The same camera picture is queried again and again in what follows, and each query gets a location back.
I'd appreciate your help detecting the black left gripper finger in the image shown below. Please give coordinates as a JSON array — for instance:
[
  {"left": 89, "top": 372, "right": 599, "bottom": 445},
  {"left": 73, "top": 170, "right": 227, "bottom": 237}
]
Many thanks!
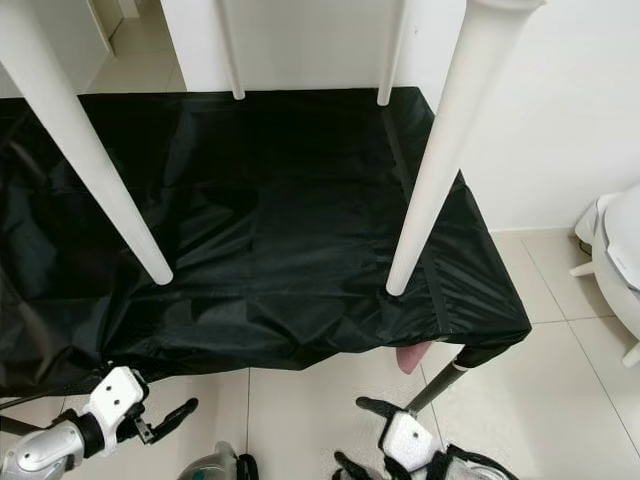
[{"left": 155, "top": 397, "right": 199, "bottom": 431}]

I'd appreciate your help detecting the grey robot left foot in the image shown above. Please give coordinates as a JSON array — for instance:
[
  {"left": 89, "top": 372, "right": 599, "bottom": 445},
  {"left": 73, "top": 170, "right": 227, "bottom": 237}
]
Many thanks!
[{"left": 180, "top": 442, "right": 261, "bottom": 480}]

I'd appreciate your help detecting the black table cloth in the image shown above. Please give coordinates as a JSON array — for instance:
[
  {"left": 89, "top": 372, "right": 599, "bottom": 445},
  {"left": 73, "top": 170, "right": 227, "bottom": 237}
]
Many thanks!
[{"left": 0, "top": 87, "right": 533, "bottom": 398}]

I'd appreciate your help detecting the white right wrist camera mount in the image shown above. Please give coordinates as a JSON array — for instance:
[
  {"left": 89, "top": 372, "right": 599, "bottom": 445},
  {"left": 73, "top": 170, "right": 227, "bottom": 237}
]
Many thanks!
[{"left": 380, "top": 410, "right": 436, "bottom": 473}]

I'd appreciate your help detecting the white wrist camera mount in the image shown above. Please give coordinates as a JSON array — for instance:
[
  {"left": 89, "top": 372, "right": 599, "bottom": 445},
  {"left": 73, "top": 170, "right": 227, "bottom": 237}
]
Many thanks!
[
  {"left": 380, "top": 410, "right": 436, "bottom": 473},
  {"left": 85, "top": 366, "right": 151, "bottom": 446}
]

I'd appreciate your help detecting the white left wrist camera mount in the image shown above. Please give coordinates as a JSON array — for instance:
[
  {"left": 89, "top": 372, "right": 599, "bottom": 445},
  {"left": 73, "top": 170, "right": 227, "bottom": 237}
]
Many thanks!
[{"left": 85, "top": 366, "right": 151, "bottom": 446}]

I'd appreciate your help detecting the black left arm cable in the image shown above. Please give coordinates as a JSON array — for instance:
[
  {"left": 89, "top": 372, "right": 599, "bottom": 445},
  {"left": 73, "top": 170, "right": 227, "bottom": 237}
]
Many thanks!
[{"left": 0, "top": 385, "right": 106, "bottom": 411}]

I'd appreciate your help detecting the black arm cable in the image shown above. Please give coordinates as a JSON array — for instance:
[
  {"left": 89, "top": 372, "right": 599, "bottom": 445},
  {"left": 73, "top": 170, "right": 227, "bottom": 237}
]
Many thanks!
[
  {"left": 450, "top": 445, "right": 521, "bottom": 480},
  {"left": 0, "top": 385, "right": 106, "bottom": 411}
]

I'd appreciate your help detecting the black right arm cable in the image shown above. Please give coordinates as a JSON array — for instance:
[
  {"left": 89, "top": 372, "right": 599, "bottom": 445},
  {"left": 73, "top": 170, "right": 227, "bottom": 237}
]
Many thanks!
[{"left": 450, "top": 445, "right": 521, "bottom": 480}]

